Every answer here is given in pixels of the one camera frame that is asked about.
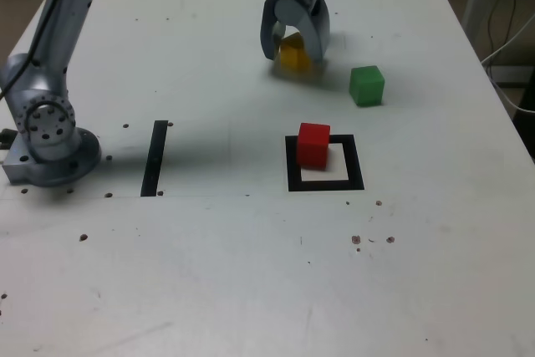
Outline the black tape square outline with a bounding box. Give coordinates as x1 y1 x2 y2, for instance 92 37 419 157
284 134 365 193

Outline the yellow cube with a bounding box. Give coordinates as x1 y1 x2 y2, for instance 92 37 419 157
278 33 313 72

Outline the red cube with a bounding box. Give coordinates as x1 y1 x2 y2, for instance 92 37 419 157
296 122 331 171

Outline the green cube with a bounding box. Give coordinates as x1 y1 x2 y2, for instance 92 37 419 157
349 65 385 107

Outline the black tape strip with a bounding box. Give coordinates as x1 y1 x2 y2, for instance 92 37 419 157
140 120 170 198

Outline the black arm base cable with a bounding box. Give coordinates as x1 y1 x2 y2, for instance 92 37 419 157
0 0 66 99

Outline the white background cable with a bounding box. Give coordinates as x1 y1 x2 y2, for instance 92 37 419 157
480 13 535 115

